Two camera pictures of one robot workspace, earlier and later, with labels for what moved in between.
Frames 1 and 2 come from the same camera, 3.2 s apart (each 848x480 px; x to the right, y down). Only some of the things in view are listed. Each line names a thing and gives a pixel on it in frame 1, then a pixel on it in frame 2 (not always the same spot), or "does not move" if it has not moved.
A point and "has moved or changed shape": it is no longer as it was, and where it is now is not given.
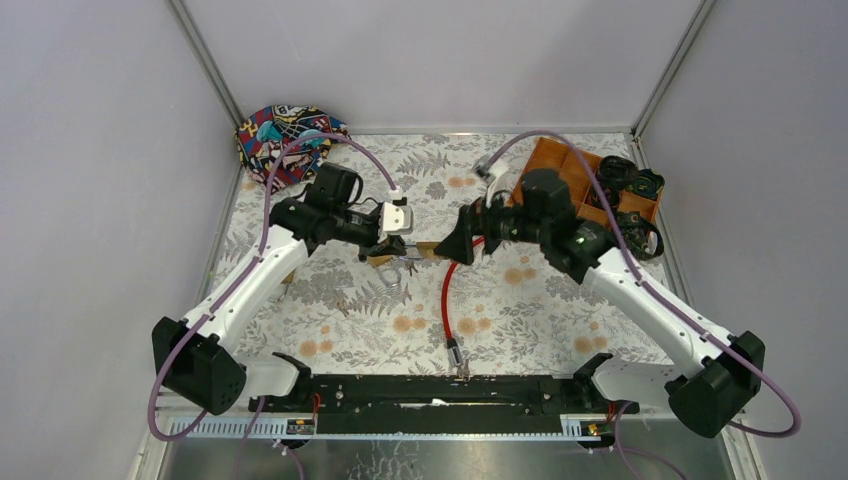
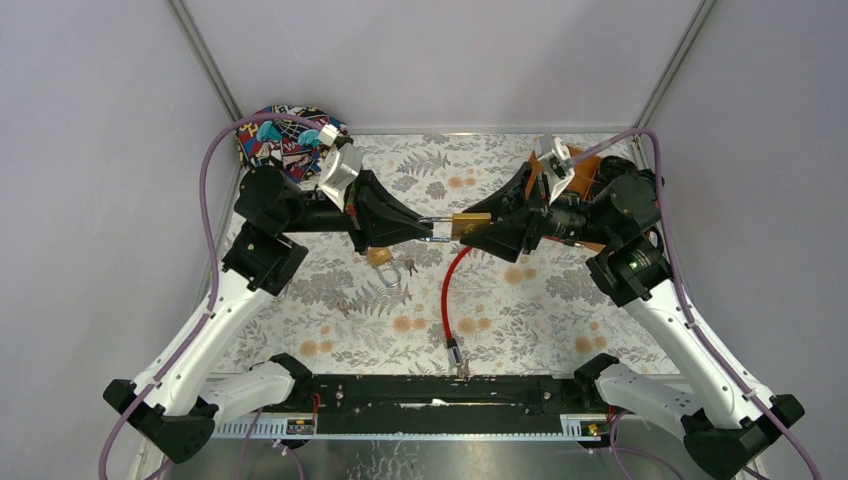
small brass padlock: x=379 y=261 does not move
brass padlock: x=425 y=249 has moved or changed shape
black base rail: x=442 y=404 does not move
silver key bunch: x=410 y=266 does not move
